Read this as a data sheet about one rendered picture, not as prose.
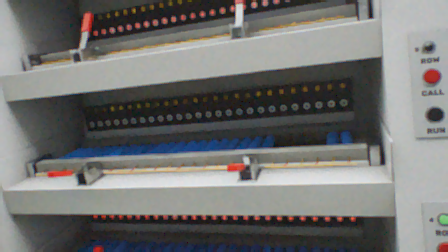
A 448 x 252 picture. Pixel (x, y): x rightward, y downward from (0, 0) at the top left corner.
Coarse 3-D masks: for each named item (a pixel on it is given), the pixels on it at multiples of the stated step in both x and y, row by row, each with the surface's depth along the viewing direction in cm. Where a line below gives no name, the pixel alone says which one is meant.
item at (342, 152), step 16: (352, 144) 47; (48, 160) 63; (64, 160) 61; (80, 160) 60; (96, 160) 58; (112, 160) 57; (128, 160) 56; (144, 160) 56; (160, 160) 55; (176, 160) 54; (192, 160) 53; (208, 160) 52; (224, 160) 52; (240, 160) 51; (272, 160) 50; (288, 160) 49; (304, 160) 48; (320, 160) 48; (336, 160) 47
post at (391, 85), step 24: (384, 0) 41; (408, 0) 40; (432, 0) 40; (384, 24) 41; (408, 24) 40; (432, 24) 39; (384, 48) 41; (408, 48) 40; (384, 72) 42; (408, 72) 40; (384, 96) 43; (408, 96) 40; (384, 120) 45; (408, 120) 40; (408, 144) 40; (432, 144) 39; (408, 168) 40; (432, 168) 39; (408, 192) 40; (432, 192) 39; (384, 216) 54; (408, 216) 40; (408, 240) 40
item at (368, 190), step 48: (48, 144) 68; (384, 144) 44; (48, 192) 55; (96, 192) 53; (144, 192) 50; (192, 192) 48; (240, 192) 46; (288, 192) 44; (336, 192) 42; (384, 192) 41
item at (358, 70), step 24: (96, 0) 77; (120, 0) 76; (144, 0) 74; (264, 72) 66; (288, 72) 64; (312, 72) 63; (336, 72) 62; (360, 72) 60; (96, 96) 77; (120, 96) 75; (144, 96) 73; (168, 96) 72; (360, 96) 60; (360, 120) 60
